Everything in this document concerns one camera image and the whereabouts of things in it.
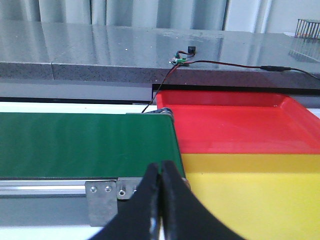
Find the red plastic tray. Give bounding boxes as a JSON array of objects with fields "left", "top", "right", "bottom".
[{"left": 156, "top": 90, "right": 320, "bottom": 154}]

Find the grey curtain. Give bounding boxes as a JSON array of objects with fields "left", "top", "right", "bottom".
[{"left": 0, "top": 0, "right": 272, "bottom": 33}]

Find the red black wire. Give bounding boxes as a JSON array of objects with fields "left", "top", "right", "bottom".
[{"left": 141, "top": 49, "right": 320, "bottom": 114}]

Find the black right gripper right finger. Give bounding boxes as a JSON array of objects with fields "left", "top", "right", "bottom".
[{"left": 161, "top": 160, "right": 243, "bottom": 240}]

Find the black inline cable connector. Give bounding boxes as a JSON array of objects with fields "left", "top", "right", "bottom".
[{"left": 259, "top": 65, "right": 292, "bottom": 72}]

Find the grey stone counter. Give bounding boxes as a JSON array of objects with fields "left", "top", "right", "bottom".
[{"left": 0, "top": 20, "right": 320, "bottom": 89}]

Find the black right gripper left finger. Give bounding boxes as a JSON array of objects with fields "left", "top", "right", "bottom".
[{"left": 91, "top": 163, "right": 160, "bottom": 240}]

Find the small green circuit board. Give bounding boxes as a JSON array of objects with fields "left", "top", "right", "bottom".
[{"left": 169, "top": 55, "right": 189, "bottom": 66}]

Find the aluminium conveyor frame rail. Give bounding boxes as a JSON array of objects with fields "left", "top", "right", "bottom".
[{"left": 0, "top": 107, "right": 191, "bottom": 227}]

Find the wire rack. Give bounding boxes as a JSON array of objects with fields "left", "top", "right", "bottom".
[{"left": 294, "top": 18, "right": 320, "bottom": 40}]

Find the yellow plastic tray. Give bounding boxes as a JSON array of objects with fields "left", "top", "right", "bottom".
[{"left": 182, "top": 153, "right": 320, "bottom": 240}]

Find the green conveyor belt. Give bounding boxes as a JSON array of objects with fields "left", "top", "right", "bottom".
[{"left": 0, "top": 112, "right": 184, "bottom": 180}]

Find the small black sensor cube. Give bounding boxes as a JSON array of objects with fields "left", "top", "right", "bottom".
[{"left": 187, "top": 46, "right": 196, "bottom": 55}]

